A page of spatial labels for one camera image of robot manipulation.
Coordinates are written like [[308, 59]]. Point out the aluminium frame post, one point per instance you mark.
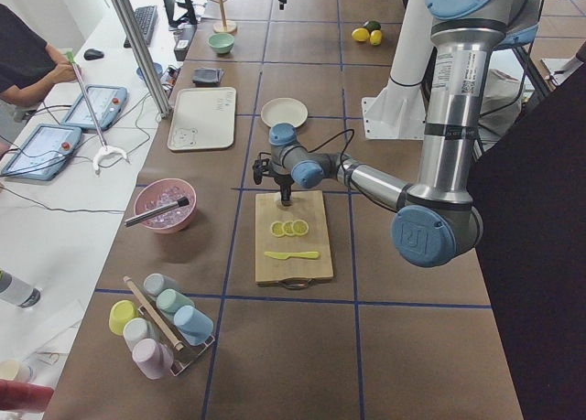
[[125, 12]]

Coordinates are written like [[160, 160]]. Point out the lower blue teach pendant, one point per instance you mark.
[[45, 153]]

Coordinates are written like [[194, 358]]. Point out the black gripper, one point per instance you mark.
[[283, 180]]

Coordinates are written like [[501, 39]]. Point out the white cup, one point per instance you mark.
[[138, 329]]

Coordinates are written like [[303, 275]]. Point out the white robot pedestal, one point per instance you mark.
[[398, 111]]

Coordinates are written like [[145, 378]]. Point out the pink white reacher grabber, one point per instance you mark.
[[105, 150]]

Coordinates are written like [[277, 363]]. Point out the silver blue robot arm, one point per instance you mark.
[[434, 218]]

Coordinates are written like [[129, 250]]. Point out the green bowl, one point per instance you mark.
[[221, 43]]

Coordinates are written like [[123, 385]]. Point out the grey bottle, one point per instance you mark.
[[17, 292]]

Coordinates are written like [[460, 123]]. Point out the lemon slice left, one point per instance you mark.
[[277, 229]]

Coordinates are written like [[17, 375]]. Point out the person hand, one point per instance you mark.
[[63, 72]]

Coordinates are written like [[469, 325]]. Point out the pink cup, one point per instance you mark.
[[153, 358]]

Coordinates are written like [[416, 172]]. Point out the cream cup corner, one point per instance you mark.
[[15, 371]]

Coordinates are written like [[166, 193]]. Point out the yellow lemon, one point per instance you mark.
[[360, 34], [376, 37]]

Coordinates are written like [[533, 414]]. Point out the person in black shirt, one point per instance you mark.
[[26, 61]]

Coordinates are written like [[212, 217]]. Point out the wooden rack rod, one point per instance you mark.
[[147, 307]]

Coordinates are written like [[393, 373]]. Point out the lemon slice middle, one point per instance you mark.
[[288, 228]]

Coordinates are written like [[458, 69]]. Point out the pink bowl with ice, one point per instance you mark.
[[161, 193]]

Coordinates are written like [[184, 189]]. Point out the cream round plate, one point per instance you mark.
[[284, 110]]

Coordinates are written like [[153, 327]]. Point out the upper blue teach pendant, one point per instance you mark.
[[107, 103]]

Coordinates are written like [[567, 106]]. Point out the yellow cup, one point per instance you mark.
[[120, 314]]

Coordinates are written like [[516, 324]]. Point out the yellow lemon left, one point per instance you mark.
[[360, 34]]

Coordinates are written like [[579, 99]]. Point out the wooden mug stand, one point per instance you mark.
[[224, 25]]

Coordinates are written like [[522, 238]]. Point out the yellow plastic knife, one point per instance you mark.
[[282, 256]]

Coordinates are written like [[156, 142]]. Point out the black computer mouse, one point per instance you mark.
[[93, 54]]

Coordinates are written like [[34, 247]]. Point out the blue cup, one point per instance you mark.
[[194, 325]]

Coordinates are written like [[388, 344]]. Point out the grey cup upper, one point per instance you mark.
[[155, 283]]

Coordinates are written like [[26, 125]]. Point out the dark avocado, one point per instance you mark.
[[372, 25]]

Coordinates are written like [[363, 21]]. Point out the cream rectangular tray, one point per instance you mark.
[[203, 119]]

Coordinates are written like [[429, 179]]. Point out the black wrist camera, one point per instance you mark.
[[261, 167]]

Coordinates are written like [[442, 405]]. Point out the yellow lemon right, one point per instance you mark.
[[376, 37]]

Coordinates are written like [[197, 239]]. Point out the black keyboard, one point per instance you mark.
[[146, 18]]

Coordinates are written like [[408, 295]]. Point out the green cup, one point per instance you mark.
[[169, 301]]

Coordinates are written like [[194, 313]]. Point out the blue teach pendant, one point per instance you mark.
[[45, 153], [107, 103]]

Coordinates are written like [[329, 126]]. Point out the wooden cutting board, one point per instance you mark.
[[292, 273]]

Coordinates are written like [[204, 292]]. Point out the lemon slice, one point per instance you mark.
[[300, 227], [277, 229], [288, 228]]

